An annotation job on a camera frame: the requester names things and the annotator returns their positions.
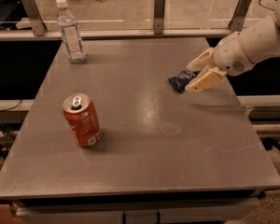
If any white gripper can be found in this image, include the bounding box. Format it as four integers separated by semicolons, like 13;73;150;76
186;32;255;92

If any dark blue rxbar wrapper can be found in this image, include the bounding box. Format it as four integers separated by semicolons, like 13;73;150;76
168;70;198;92

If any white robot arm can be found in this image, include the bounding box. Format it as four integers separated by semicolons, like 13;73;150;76
185;0;280;92

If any orange soda can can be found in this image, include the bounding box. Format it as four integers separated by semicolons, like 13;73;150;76
63;93;102;147

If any clear plastic water bottle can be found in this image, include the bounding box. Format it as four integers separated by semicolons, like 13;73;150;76
56;0;86;63

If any clear glass barrier panel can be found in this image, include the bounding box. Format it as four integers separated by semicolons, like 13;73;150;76
0;0;280;33

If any right metal bracket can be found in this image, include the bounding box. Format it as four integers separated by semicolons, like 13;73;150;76
228;0;252;32

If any metal bracket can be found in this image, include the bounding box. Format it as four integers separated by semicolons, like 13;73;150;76
228;0;252;32
153;0;166;35
21;0;47;36

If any middle metal bracket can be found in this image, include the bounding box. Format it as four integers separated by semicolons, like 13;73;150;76
153;0;166;35

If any left metal bracket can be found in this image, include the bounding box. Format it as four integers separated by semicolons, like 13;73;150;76
21;0;47;36

